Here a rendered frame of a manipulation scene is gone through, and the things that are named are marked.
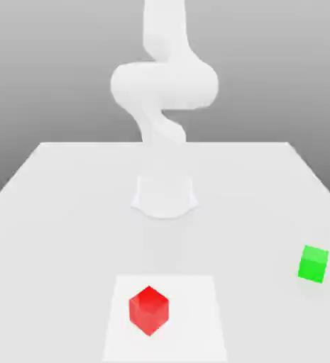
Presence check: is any small red cube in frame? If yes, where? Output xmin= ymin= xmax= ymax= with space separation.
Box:
xmin=128 ymin=285 xmax=170 ymax=337

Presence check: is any small green cube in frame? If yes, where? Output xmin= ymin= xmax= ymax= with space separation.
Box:
xmin=297 ymin=245 xmax=330 ymax=284

